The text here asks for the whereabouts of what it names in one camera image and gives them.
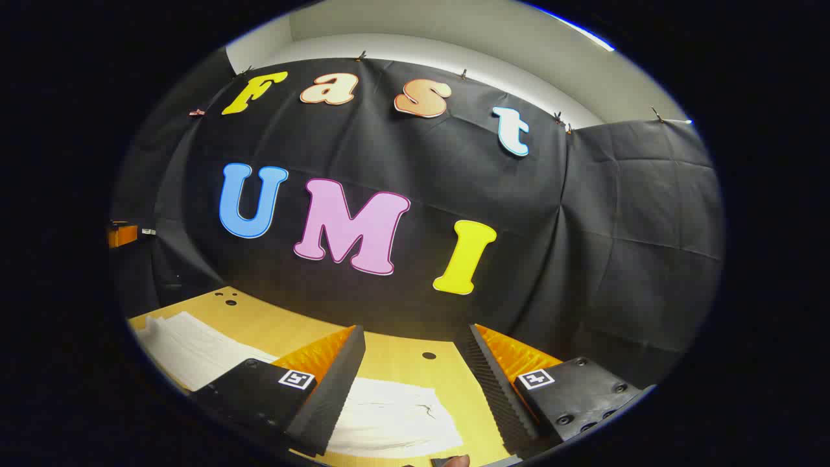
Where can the black backdrop cloth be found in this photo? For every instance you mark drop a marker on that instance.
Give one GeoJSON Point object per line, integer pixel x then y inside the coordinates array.
{"type": "Point", "coordinates": [583, 227]}

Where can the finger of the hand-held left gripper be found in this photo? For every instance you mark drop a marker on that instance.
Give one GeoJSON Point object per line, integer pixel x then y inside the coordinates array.
{"type": "Point", "coordinates": [123, 237]}

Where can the white jeans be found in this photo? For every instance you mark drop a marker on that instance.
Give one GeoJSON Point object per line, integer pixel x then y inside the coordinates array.
{"type": "Point", "coordinates": [389, 415]}

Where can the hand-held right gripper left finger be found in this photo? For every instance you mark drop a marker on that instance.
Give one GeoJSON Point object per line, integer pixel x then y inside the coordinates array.
{"type": "Point", "coordinates": [337, 389]}

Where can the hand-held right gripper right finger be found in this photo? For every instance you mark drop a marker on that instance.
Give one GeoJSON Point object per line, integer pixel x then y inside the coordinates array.
{"type": "Point", "coordinates": [496, 395]}

